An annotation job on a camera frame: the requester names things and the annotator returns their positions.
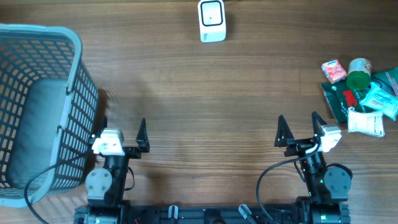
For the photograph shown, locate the grey plastic lattice basket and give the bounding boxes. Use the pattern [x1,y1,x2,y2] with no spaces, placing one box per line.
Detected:
[1,24,99,208]

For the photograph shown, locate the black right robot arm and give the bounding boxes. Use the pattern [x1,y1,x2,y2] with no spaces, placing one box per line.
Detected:
[274,112,353,223]

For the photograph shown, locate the black right camera cable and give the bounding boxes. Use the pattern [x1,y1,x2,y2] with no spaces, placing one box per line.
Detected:
[256,141,322,224]

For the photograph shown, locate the teal wipes packet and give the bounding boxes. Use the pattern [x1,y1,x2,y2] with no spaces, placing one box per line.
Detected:
[360,82,397,121]

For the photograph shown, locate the black left camera cable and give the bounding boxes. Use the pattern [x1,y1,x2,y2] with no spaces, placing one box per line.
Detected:
[24,149,94,224]

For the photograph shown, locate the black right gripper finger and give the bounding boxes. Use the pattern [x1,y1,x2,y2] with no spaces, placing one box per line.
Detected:
[274,115,294,147]
[312,111,327,136]

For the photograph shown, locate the white barcode scanner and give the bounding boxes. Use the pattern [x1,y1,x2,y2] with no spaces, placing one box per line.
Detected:
[197,0,226,43]

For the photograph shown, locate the green glove package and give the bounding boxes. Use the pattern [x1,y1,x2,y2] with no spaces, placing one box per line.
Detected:
[321,67,397,123]

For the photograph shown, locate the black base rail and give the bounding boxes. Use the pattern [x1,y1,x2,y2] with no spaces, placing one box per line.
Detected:
[126,204,308,224]

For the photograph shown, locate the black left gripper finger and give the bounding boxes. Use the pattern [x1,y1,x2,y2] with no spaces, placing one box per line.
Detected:
[136,118,150,152]
[88,116,108,145]

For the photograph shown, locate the small red orange packet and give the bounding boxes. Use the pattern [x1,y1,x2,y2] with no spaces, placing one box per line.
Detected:
[321,59,348,84]

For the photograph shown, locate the black camera cable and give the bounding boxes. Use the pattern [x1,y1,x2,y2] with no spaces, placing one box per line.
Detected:
[256,141,322,224]
[24,149,94,224]

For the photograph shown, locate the green lid jar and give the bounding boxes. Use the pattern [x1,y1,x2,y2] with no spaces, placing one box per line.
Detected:
[346,58,372,90]

